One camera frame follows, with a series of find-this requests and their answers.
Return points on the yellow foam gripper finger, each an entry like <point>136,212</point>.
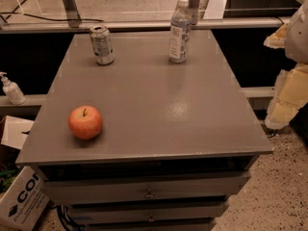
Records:
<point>277,39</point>
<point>290,95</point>

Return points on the blue plastic water bottle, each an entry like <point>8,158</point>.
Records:
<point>179,36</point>

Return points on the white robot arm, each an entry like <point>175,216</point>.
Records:
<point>296,39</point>

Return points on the white pump dispenser bottle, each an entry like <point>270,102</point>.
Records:
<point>12,90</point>

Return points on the grey drawer cabinet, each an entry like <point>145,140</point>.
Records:
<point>177,139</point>

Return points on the silver soda can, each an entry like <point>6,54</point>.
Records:
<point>101,44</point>

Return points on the red apple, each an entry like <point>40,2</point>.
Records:
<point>85,122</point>

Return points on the white cardboard box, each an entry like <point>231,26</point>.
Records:
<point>23,202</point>

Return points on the grey metal frame post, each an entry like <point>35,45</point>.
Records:
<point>72,13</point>

